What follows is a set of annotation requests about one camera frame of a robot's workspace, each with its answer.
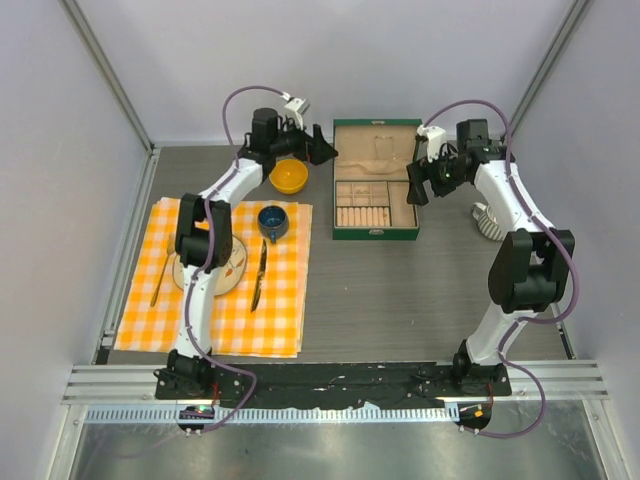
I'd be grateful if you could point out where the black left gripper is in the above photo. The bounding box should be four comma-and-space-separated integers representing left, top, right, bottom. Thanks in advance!
270, 116, 338, 166

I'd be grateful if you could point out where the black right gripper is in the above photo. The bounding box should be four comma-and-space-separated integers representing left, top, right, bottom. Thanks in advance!
407, 146, 469, 206

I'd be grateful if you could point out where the green jewelry tray insert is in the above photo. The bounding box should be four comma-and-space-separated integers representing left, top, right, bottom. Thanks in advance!
334, 181, 419, 230

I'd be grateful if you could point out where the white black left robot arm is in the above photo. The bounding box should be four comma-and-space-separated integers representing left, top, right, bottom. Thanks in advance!
155, 108, 337, 399

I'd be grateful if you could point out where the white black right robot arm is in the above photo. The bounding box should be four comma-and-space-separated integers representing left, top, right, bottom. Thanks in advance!
407, 119, 575, 395

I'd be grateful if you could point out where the green jewelry box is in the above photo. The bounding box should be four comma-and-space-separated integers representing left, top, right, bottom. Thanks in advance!
332, 118, 422, 241

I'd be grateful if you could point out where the orange bowl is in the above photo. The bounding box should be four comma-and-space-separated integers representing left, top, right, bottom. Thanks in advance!
269, 158, 309, 195

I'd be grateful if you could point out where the grey striped mug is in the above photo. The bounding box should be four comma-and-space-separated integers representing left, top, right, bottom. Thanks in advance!
471, 202, 505, 242

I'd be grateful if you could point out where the dark blue mug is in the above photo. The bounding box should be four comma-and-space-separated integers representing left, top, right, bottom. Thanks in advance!
257, 205, 289, 244

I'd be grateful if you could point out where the beige bird pattern plate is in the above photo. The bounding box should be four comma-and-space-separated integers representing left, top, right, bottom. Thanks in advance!
171, 236, 248, 296

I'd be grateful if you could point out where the orange white checkered cloth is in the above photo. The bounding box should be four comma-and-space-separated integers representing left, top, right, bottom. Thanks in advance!
114, 197, 313, 358

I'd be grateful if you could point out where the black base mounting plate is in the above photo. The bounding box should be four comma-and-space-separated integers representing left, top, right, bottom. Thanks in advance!
154, 360, 512, 410

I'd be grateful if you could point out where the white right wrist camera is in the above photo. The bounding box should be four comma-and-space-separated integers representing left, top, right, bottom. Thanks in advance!
416, 125, 447, 163

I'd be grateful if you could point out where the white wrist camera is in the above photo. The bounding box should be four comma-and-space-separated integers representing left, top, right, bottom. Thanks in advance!
416, 125, 447, 163
280, 92, 310, 130

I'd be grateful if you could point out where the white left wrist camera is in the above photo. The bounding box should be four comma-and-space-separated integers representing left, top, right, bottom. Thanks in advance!
280, 92, 310, 130

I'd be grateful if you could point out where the black handled knife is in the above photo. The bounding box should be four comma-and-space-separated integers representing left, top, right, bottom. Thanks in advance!
250, 240, 268, 313

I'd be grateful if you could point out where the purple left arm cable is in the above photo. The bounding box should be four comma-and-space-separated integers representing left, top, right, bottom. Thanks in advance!
181, 85, 296, 441

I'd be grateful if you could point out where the white slotted cable duct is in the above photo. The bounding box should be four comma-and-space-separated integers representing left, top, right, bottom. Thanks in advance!
85, 403, 459, 426

